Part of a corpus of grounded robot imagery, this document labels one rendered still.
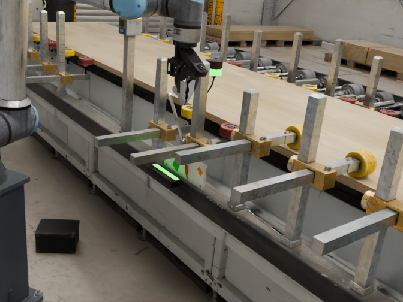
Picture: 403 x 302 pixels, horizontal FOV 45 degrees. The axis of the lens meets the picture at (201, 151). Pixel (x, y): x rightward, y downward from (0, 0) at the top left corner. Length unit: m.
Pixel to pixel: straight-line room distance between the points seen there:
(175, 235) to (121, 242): 0.38
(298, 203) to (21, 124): 1.15
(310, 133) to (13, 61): 1.16
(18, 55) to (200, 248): 1.15
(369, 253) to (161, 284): 1.34
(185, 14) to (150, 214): 1.35
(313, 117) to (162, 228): 1.39
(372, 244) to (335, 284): 0.16
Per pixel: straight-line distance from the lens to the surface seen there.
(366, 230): 1.12
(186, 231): 2.36
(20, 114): 2.02
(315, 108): 1.31
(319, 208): 1.65
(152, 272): 2.49
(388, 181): 1.21
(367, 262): 1.31
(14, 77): 1.99
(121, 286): 2.40
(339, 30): 10.67
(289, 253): 1.45
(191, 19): 1.56
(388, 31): 9.94
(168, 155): 1.62
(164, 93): 1.90
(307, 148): 1.34
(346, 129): 1.98
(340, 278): 1.39
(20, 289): 2.27
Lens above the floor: 1.46
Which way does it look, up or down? 21 degrees down
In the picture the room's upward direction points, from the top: 6 degrees clockwise
